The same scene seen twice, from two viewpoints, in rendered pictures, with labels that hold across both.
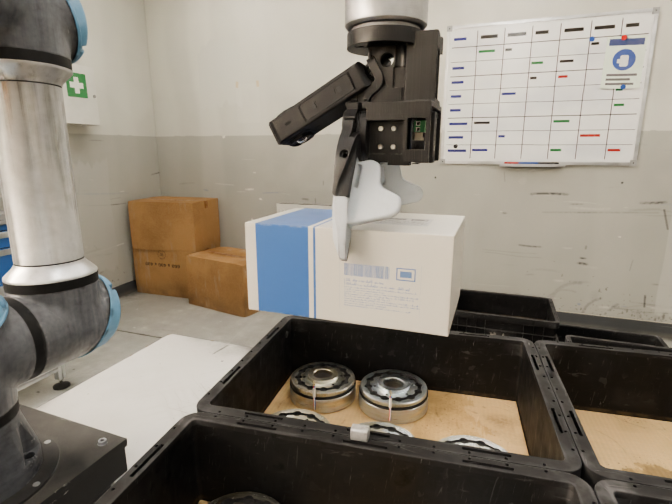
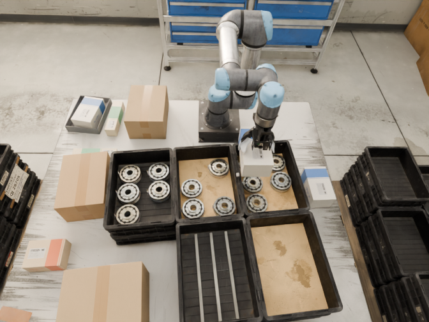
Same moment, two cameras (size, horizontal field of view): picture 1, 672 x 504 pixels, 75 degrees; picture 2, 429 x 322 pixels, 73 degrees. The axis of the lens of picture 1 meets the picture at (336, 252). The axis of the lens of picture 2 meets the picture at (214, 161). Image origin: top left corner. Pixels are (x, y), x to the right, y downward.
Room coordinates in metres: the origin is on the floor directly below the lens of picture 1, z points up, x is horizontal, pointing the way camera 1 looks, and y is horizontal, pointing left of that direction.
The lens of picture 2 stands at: (-0.01, -0.63, 2.09)
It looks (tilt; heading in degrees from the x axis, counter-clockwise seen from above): 56 degrees down; 66
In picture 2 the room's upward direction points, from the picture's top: 4 degrees clockwise
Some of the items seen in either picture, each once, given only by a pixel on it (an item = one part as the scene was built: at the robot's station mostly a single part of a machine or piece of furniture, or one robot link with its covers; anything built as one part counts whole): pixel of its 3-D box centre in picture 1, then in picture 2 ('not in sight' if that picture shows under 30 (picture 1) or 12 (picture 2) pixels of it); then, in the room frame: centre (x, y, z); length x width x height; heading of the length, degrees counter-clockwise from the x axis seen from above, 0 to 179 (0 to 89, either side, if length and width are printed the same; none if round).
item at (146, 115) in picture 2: not in sight; (148, 112); (0.11, 0.66, 0.78); 0.30 x 0.22 x 0.16; 70
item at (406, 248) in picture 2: not in sight; (397, 248); (1.34, -0.54, 0.31); 0.40 x 0.30 x 0.34; 70
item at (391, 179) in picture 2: not in sight; (379, 188); (1.47, -0.17, 0.37); 0.40 x 0.30 x 0.45; 70
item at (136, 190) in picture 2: not in sight; (128, 192); (-0.12, 0.10, 0.86); 0.10 x 0.10 x 0.01
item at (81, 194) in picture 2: not in sight; (87, 186); (-0.31, 0.26, 0.78); 0.30 x 0.22 x 0.16; 77
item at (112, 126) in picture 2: not in sight; (115, 117); (-0.10, 0.73, 0.73); 0.24 x 0.06 x 0.06; 67
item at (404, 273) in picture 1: (359, 261); (255, 151); (0.45, -0.02, 1.10); 0.20 x 0.12 x 0.09; 70
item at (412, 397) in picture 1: (393, 387); (281, 180); (0.61, -0.09, 0.86); 0.10 x 0.10 x 0.01
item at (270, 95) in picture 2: not in sight; (270, 99); (0.44, -0.04, 1.41); 0.09 x 0.08 x 0.11; 69
